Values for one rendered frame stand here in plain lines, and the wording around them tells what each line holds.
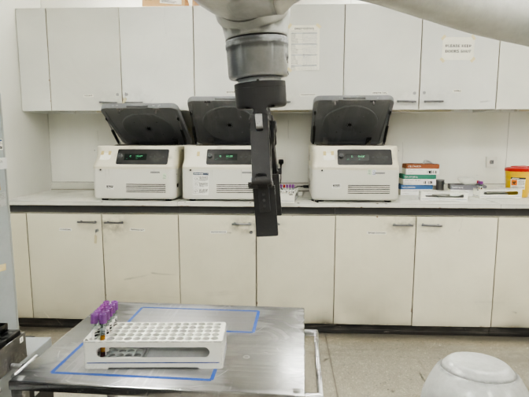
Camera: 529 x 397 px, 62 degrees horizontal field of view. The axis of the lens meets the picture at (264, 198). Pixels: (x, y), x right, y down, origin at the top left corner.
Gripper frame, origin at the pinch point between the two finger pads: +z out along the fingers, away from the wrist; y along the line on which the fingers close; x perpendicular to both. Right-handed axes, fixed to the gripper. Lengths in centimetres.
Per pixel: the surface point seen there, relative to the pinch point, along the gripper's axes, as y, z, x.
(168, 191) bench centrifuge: 214, 23, 81
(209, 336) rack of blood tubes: 22.1, 30.0, 16.7
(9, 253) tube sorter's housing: 48, 16, 77
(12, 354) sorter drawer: 31, 37, 69
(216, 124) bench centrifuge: 253, -17, 52
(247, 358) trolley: 24.7, 36.9, 9.3
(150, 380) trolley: 14.6, 35.2, 27.9
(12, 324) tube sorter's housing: 46, 36, 79
